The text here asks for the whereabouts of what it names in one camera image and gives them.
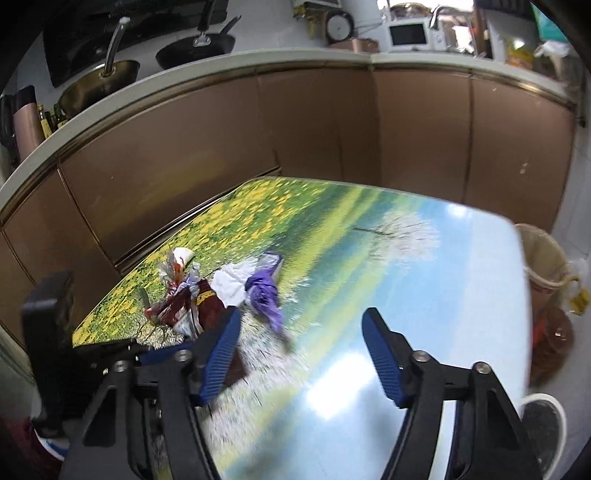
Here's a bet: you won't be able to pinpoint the blue white cloth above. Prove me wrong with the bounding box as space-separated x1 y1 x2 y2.
32 415 75 462

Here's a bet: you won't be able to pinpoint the golden wok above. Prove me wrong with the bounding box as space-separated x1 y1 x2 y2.
58 17 140 117

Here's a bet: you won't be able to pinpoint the white plastic bag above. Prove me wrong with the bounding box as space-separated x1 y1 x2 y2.
533 41 571 77

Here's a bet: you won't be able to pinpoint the steel faucet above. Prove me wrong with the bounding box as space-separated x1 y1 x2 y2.
429 4 478 51

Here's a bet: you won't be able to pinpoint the white trash bin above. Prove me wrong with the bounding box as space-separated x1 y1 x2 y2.
519 392 568 480

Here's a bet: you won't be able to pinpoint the cooking oil bottle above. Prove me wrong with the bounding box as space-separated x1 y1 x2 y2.
529 261 591 384

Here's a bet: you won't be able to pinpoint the clear crinkled plastic wrapper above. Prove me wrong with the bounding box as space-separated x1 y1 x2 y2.
159 247 201 296

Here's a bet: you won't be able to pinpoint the steel pot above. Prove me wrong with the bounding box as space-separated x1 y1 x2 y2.
390 2 430 21

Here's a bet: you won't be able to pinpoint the yellow gas pipe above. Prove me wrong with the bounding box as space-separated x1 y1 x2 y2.
295 4 324 40

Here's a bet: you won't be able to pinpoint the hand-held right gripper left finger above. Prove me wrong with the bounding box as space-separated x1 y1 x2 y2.
60 306 243 480

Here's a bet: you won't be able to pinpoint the yellow bottle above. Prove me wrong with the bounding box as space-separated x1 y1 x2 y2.
503 37 534 68

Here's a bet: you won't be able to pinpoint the dark red cloth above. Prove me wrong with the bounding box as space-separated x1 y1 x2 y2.
0 406 63 480

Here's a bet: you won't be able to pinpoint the purple wrapper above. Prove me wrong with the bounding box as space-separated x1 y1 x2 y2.
245 251 293 352

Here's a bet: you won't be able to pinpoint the white tissue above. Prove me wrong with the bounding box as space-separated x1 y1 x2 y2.
213 259 259 306

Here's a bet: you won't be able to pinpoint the white kitchen countertop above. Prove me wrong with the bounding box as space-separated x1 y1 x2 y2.
0 44 578 213

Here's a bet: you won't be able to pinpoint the black frying pan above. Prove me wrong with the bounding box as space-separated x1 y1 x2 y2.
156 0 242 70

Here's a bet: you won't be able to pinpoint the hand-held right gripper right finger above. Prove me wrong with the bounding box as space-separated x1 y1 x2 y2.
361 307 541 480

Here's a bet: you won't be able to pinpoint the dark red wrapper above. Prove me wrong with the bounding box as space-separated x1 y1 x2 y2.
144 281 247 386

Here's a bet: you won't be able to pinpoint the white microwave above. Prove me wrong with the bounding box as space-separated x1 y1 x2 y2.
387 19 432 48

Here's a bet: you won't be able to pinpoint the beige bucket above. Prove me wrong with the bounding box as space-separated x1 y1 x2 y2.
513 223 580 296

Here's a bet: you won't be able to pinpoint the green plastic bag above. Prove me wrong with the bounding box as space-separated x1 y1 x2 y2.
531 4 561 44

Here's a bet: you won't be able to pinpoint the copper rice cooker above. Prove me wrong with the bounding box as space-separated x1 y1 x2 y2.
325 10 380 51

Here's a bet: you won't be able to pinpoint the brown lower cabinets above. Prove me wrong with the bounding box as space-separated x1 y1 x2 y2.
0 62 578 352

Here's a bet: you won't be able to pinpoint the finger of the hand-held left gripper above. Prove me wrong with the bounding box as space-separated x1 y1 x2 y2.
74 338 197 367

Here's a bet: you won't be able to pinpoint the black range hood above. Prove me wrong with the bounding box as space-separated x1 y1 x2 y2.
44 0 232 88

